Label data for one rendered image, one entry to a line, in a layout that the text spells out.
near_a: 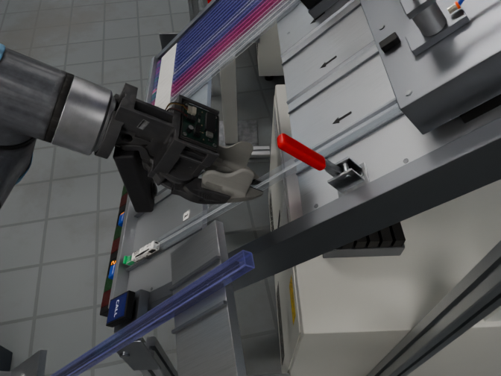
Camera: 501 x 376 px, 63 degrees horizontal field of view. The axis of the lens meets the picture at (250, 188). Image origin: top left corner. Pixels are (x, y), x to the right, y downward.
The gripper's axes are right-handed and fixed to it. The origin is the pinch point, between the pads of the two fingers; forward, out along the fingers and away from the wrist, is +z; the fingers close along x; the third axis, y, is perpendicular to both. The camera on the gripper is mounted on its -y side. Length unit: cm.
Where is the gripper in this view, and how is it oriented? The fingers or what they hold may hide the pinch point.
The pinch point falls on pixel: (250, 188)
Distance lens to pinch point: 54.8
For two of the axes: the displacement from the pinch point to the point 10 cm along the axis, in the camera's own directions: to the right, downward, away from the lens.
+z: 8.5, 2.9, 4.4
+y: 5.3, -5.2, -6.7
